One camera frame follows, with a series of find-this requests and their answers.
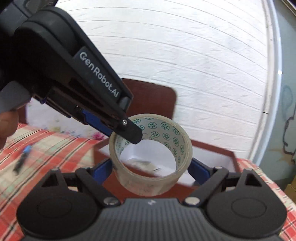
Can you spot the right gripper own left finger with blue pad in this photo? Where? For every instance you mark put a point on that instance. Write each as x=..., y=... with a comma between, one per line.
x=84, y=187

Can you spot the blue black marker pen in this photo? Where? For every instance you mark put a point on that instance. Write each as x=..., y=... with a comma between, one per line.
x=22, y=159

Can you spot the frosted glass cartoon door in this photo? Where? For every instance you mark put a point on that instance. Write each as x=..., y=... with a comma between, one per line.
x=277, y=155

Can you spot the red-brown cardboard box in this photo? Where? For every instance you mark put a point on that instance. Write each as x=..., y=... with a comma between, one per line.
x=207, y=154

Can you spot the clear patterned tape roll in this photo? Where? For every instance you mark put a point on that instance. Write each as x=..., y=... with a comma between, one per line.
x=159, y=161

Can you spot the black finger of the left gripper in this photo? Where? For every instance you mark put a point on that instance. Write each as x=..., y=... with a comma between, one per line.
x=113, y=123

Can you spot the floral plastic bag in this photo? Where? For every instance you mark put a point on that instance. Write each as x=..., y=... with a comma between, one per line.
x=44, y=117

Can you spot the red plaid bed sheet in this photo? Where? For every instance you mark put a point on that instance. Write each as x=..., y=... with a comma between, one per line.
x=52, y=149

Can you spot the person's left hand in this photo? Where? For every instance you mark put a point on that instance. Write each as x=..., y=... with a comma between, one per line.
x=8, y=125

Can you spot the white door frame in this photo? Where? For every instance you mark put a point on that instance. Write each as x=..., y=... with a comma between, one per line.
x=266, y=81

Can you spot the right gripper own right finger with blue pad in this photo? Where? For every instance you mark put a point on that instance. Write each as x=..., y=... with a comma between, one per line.
x=211, y=181

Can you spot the lower cardboard box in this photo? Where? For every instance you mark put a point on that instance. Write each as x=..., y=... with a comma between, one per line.
x=290, y=191

